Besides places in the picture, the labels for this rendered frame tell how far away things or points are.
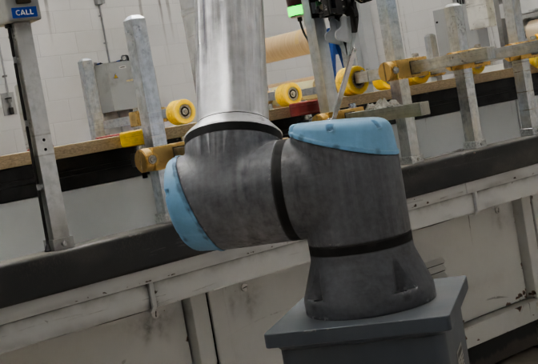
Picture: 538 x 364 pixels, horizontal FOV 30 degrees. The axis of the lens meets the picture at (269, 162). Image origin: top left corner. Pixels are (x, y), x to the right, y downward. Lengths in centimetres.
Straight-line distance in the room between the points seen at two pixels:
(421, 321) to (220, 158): 37
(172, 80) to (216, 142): 982
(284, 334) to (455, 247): 174
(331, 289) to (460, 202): 140
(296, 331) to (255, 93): 37
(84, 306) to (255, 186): 75
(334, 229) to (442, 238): 166
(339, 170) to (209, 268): 89
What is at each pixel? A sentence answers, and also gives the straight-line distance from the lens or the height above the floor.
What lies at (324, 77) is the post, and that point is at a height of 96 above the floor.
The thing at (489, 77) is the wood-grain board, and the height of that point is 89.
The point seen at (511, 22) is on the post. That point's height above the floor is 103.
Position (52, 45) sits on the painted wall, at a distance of 1046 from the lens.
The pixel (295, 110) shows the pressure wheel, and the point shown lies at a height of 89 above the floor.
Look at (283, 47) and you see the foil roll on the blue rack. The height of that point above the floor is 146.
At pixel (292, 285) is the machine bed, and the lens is 265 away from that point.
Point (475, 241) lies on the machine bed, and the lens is 315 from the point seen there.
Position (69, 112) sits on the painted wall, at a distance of 1045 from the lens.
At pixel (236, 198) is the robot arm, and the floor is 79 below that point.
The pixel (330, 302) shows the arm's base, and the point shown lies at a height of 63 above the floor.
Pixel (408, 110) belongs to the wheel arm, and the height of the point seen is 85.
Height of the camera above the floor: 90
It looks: 3 degrees down
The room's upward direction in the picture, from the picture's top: 10 degrees counter-clockwise
